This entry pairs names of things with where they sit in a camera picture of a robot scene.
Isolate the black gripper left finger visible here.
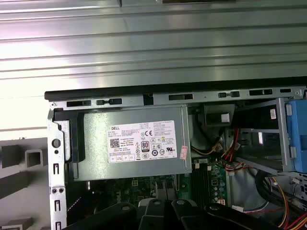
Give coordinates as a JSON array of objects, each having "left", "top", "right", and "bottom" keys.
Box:
[{"left": 67, "top": 198, "right": 170, "bottom": 230}]

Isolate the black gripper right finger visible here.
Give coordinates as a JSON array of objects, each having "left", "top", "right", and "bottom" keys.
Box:
[{"left": 170, "top": 198, "right": 280, "bottom": 230}]

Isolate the black RAM slot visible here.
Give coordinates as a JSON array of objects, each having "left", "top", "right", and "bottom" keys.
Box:
[
  {"left": 196, "top": 162, "right": 202, "bottom": 200},
  {"left": 206, "top": 162, "right": 212, "bottom": 200},
  {"left": 201, "top": 162, "right": 207, "bottom": 200}
]

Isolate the green motherboard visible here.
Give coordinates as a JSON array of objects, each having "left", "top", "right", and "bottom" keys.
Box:
[{"left": 83, "top": 158, "right": 232, "bottom": 214}]

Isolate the grey power supply unit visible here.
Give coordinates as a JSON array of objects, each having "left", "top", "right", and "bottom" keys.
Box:
[{"left": 73, "top": 105, "right": 192, "bottom": 182}]

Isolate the black open PC case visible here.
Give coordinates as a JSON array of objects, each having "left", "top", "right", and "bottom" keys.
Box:
[{"left": 44, "top": 83, "right": 307, "bottom": 230}]

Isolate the metal optical drive cage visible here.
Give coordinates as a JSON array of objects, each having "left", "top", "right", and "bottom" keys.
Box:
[{"left": 234, "top": 97, "right": 297, "bottom": 173}]

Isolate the blue plastic cage latch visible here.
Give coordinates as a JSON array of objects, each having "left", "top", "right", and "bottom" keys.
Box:
[{"left": 285, "top": 99, "right": 307, "bottom": 173}]

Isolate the grey parts rack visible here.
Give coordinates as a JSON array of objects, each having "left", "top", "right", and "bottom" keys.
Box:
[{"left": 0, "top": 136, "right": 52, "bottom": 230}]

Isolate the multicoloured wire bundle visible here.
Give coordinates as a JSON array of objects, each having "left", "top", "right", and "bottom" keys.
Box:
[{"left": 191, "top": 126, "right": 307, "bottom": 230}]

